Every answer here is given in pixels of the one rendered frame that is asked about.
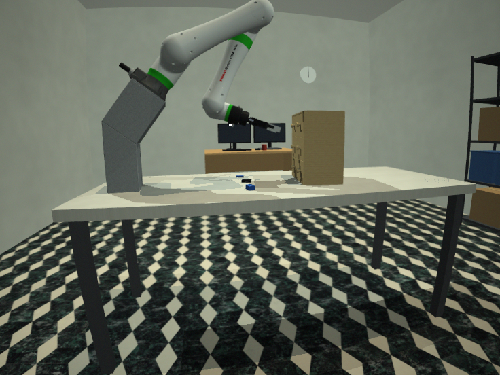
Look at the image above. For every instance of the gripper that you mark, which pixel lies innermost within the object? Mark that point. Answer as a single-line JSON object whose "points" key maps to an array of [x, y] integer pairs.
{"points": [[245, 118]]}

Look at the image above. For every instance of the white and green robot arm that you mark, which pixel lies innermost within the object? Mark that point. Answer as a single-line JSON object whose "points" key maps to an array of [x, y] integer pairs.
{"points": [[179, 49]]}

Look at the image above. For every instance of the light wooden chest of drawers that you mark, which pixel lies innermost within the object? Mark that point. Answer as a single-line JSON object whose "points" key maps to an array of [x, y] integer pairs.
{"points": [[323, 147]]}

